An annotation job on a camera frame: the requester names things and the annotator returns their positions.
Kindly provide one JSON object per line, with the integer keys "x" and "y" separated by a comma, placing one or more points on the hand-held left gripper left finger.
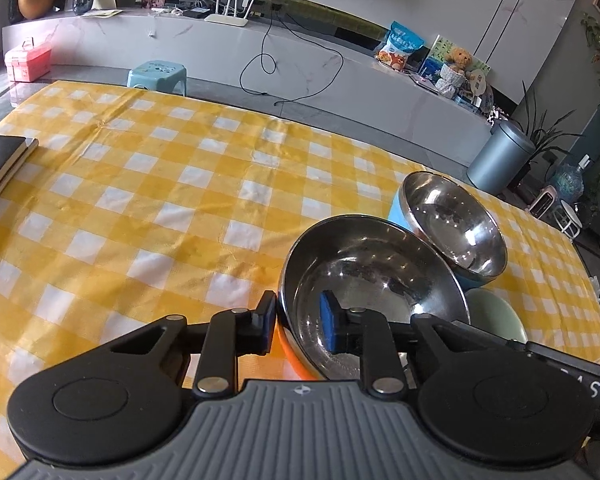
{"x": 266, "y": 325}

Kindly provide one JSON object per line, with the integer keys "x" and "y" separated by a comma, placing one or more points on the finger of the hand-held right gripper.
{"x": 500, "y": 339}

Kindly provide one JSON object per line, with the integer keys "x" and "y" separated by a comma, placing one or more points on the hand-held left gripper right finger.
{"x": 330, "y": 325}

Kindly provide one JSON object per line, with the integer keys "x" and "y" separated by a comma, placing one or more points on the green ceramic bowl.
{"x": 495, "y": 315}

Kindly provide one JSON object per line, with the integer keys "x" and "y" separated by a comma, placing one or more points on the orange steel bowl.
{"x": 360, "y": 270}

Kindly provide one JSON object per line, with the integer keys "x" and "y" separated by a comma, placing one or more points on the blue steel bowl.
{"x": 450, "y": 220}

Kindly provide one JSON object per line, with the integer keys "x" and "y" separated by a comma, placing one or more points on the small white heater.
{"x": 542, "y": 203}

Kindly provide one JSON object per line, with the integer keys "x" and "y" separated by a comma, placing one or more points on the white round stool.
{"x": 570, "y": 212}

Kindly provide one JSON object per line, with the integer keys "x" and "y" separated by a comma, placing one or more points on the dark plant pot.
{"x": 522, "y": 175}

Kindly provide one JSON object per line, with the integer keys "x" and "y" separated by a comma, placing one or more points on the blue water jug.
{"x": 570, "y": 185}

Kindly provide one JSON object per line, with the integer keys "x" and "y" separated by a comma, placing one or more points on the silver trash can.
{"x": 500, "y": 160}

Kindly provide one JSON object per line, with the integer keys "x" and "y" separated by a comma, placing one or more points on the yellow checked tablecloth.
{"x": 130, "y": 200}

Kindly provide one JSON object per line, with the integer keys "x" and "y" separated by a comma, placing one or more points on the snake plant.
{"x": 540, "y": 132}

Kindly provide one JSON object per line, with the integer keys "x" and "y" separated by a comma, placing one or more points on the decorative display plate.
{"x": 488, "y": 100}

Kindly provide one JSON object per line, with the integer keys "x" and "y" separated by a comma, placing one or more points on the blue tissue box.
{"x": 467, "y": 100}

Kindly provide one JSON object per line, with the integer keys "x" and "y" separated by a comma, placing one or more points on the white marble tv console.
{"x": 330, "y": 80}

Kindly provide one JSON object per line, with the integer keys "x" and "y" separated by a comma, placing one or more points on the round hand fan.
{"x": 477, "y": 84}

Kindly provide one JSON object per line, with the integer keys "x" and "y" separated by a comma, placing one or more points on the teal plastic stool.
{"x": 157, "y": 71}

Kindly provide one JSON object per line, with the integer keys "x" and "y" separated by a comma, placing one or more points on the brown teddy bear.
{"x": 461, "y": 59}

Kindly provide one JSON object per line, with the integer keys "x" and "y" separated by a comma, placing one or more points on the blue food bag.
{"x": 400, "y": 47}

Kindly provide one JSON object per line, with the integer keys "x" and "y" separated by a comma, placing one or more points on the green painting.
{"x": 437, "y": 50}

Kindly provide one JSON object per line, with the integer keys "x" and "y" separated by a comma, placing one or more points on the black notebook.
{"x": 0, "y": 165}

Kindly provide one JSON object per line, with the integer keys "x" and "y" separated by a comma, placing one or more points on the white router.
{"x": 227, "y": 16}

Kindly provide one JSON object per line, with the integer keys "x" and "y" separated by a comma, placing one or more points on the black set-top box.
{"x": 196, "y": 12}

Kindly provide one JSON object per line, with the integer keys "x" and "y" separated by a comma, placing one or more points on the paper booklet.
{"x": 102, "y": 12}

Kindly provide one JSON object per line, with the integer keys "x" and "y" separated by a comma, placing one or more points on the pink storage box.
{"x": 27, "y": 62}

